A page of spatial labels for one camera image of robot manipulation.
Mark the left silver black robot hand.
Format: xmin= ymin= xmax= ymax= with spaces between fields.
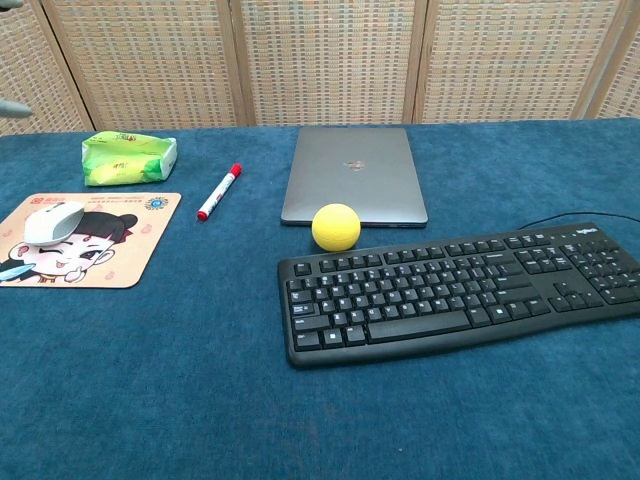
xmin=0 ymin=0 xmax=32 ymax=120

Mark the white computer mouse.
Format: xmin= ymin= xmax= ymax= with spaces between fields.
xmin=23 ymin=201 xmax=86 ymax=247

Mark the cartoon girl mouse pad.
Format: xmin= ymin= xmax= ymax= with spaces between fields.
xmin=0 ymin=192 xmax=183 ymax=290

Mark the woven folding screen panel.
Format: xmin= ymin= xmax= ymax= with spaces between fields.
xmin=412 ymin=0 xmax=626 ymax=125
xmin=583 ymin=0 xmax=640 ymax=121
xmin=40 ymin=0 xmax=257 ymax=131
xmin=0 ymin=0 xmax=97 ymax=136
xmin=228 ymin=0 xmax=430 ymax=127

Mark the green tissue pack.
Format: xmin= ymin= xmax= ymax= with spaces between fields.
xmin=81 ymin=130 xmax=178 ymax=188

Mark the red white marker pen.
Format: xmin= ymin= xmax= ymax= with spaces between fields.
xmin=196 ymin=163 xmax=244 ymax=223

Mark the blue table cloth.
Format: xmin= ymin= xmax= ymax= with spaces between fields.
xmin=0 ymin=117 xmax=640 ymax=480

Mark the yellow foam ball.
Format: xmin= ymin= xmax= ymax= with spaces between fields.
xmin=310 ymin=203 xmax=363 ymax=252

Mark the silver closed laptop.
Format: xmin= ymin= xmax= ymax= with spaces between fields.
xmin=279 ymin=126 xmax=430 ymax=229

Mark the black computer keyboard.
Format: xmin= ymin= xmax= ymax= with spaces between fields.
xmin=277 ymin=221 xmax=640 ymax=371

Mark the black keyboard cable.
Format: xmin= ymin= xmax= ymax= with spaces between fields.
xmin=517 ymin=211 xmax=640 ymax=233

